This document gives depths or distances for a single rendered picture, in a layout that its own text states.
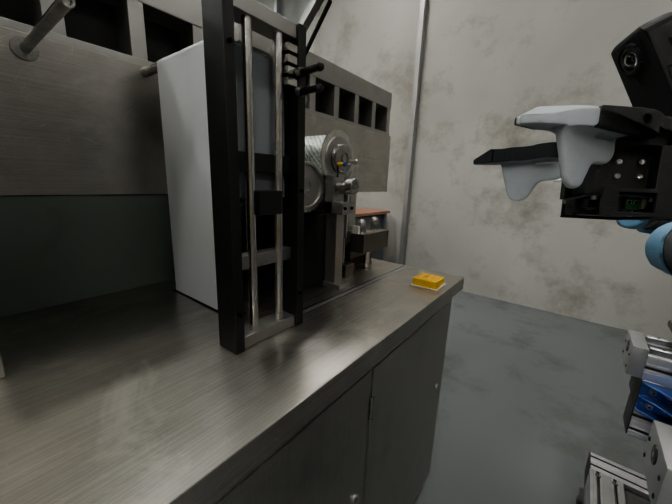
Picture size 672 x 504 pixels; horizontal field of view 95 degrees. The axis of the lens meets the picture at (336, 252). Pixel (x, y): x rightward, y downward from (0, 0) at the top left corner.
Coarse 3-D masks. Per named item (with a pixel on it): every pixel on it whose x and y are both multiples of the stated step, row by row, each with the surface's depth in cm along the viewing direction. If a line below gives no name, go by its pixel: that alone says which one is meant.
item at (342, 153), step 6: (342, 144) 82; (336, 150) 81; (342, 150) 82; (348, 150) 84; (336, 156) 80; (342, 156) 83; (348, 156) 84; (336, 162) 81; (336, 168) 82; (342, 168) 83; (348, 168) 85
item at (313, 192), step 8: (312, 168) 78; (304, 176) 76; (312, 176) 79; (320, 176) 80; (304, 184) 76; (312, 184) 78; (320, 184) 81; (304, 192) 77; (312, 192) 79; (320, 192) 81; (304, 200) 78; (312, 200) 80; (304, 208) 77; (312, 208) 80
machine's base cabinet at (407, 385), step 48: (432, 336) 92; (384, 384) 69; (432, 384) 101; (336, 432) 56; (384, 432) 74; (432, 432) 112; (240, 480) 39; (288, 480) 46; (336, 480) 59; (384, 480) 80
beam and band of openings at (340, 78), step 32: (0, 0) 60; (32, 0) 62; (96, 0) 70; (128, 0) 69; (160, 0) 74; (192, 0) 80; (64, 32) 62; (96, 32) 71; (128, 32) 71; (160, 32) 82; (192, 32) 81; (320, 96) 132; (352, 96) 141; (384, 96) 159; (384, 128) 166
